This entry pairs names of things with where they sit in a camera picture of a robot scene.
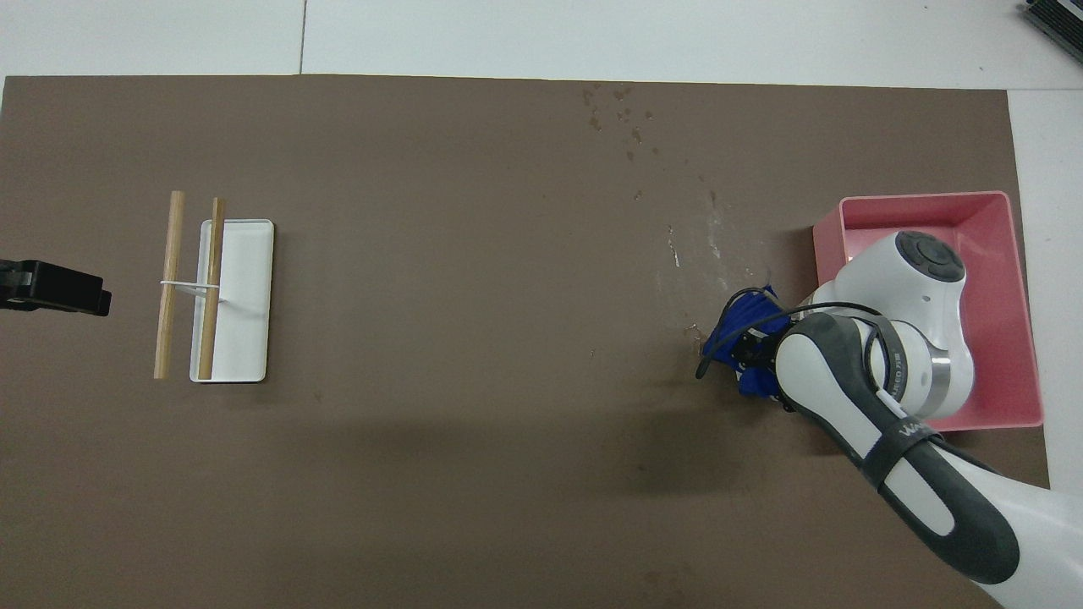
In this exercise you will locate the pink plastic bin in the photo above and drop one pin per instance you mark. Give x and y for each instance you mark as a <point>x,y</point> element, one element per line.
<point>998,220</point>

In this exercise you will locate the brown table mat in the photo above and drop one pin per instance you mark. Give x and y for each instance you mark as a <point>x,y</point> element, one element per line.
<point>465,338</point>

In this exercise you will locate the wooden rack rod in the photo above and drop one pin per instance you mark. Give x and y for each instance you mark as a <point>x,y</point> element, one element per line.
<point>211,254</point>
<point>172,245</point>

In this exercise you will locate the white towel rack base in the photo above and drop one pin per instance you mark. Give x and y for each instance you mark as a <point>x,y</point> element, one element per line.
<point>250,304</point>

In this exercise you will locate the blue towel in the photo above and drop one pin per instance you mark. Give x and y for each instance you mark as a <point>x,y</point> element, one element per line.
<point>732,326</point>

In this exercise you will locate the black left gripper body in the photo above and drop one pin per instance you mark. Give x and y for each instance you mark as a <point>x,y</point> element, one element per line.
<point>12,286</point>

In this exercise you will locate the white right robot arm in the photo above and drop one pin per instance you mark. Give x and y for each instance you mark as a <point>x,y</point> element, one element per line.
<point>897,288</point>

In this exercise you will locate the dark striped object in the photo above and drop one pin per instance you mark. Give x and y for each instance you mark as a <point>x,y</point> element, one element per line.
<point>1058,21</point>

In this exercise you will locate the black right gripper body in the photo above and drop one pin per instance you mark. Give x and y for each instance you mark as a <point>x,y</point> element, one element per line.
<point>757,351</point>

